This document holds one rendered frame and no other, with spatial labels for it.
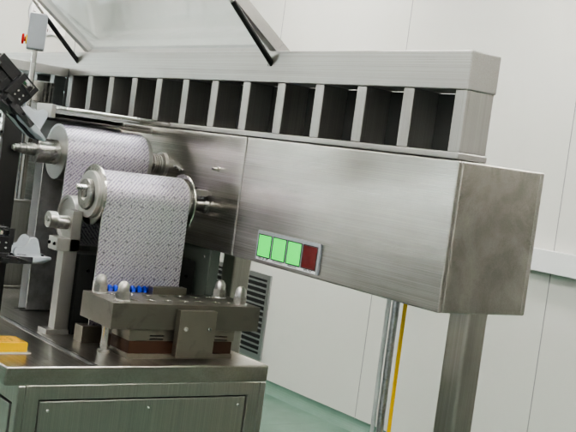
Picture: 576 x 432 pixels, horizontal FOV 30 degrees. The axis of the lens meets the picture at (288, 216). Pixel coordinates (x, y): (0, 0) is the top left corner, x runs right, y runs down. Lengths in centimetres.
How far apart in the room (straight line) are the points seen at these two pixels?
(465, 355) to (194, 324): 64
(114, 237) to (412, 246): 80
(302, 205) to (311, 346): 379
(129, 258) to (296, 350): 375
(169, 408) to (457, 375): 66
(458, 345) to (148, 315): 70
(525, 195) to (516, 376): 290
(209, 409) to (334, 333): 354
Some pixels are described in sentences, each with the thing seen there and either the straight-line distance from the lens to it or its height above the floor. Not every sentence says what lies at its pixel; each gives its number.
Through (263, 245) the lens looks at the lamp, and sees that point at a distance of 257.
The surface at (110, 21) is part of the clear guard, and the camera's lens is 329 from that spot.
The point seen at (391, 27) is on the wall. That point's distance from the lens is 594.
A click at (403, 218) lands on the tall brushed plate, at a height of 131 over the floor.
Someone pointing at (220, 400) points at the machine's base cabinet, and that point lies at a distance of 257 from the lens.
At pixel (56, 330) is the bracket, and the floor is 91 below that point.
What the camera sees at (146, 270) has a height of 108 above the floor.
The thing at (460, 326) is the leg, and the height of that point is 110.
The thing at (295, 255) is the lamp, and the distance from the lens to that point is 246.
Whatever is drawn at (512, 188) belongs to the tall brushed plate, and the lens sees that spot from 221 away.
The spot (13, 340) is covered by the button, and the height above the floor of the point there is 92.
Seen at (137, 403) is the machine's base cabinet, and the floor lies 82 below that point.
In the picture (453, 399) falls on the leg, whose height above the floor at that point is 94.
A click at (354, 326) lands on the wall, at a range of 592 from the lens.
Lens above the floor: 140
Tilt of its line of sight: 3 degrees down
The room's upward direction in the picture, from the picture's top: 8 degrees clockwise
